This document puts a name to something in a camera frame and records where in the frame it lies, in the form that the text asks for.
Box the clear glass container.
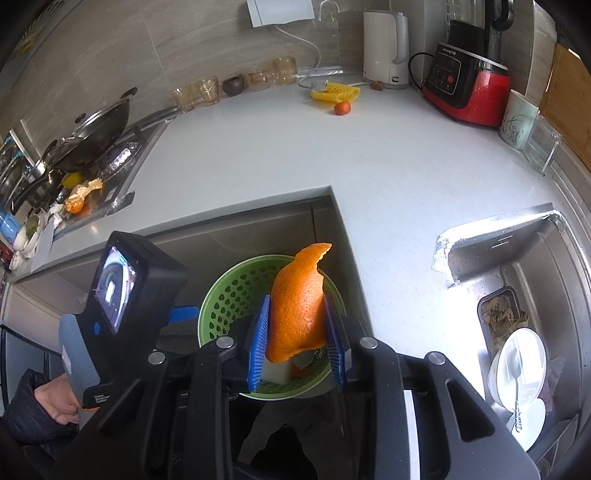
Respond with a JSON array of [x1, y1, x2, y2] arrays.
[[524, 114, 562, 175]]

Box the green perforated trash basket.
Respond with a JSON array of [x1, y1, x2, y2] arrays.
[[197, 254, 332, 401]]

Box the dark brown clay cup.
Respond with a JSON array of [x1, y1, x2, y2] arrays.
[[222, 75, 245, 97]]

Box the metal food tray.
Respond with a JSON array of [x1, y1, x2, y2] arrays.
[[477, 286, 532, 358]]

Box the person's left hand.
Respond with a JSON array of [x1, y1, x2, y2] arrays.
[[34, 374, 97, 426]]

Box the small orange fruit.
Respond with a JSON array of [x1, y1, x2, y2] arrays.
[[334, 101, 352, 116]]

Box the white wall socket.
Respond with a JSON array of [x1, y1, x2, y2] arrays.
[[246, 0, 315, 28]]

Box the white ceramic mug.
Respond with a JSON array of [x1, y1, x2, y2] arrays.
[[499, 90, 539, 150]]

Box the orange peel piece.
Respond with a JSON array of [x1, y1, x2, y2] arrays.
[[266, 243, 332, 364]]

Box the white power cable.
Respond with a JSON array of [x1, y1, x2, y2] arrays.
[[274, 25, 366, 89]]

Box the gas stove top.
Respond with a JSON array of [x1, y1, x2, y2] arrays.
[[26, 116, 172, 239]]

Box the black jacket sleeve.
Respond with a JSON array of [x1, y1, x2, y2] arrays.
[[1, 369, 79, 479]]

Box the amber ribbed glass cup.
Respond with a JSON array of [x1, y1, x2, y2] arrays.
[[197, 76, 221, 106]]

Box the yellow lemon piece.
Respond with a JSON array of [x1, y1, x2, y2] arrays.
[[61, 172, 85, 190]]

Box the white plates stack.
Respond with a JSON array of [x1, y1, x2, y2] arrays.
[[488, 328, 547, 451]]

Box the stainless steel sink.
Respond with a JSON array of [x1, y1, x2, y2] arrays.
[[433, 204, 590, 475]]

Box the amber glass cup right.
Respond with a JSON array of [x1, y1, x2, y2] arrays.
[[271, 56, 297, 85]]

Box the white foam sponge block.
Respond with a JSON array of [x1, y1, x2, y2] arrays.
[[262, 359, 291, 385]]

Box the white electric kettle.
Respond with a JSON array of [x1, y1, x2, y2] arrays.
[[363, 11, 410, 89]]

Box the red black blender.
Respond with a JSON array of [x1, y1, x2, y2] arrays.
[[422, 0, 515, 128]]

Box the orange peels on stove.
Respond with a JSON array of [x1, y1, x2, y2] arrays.
[[64, 178, 103, 215]]

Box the wooden cutting board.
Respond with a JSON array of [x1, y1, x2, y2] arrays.
[[540, 44, 591, 164]]

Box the black wok with glass lid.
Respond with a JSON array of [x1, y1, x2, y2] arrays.
[[44, 87, 138, 173]]

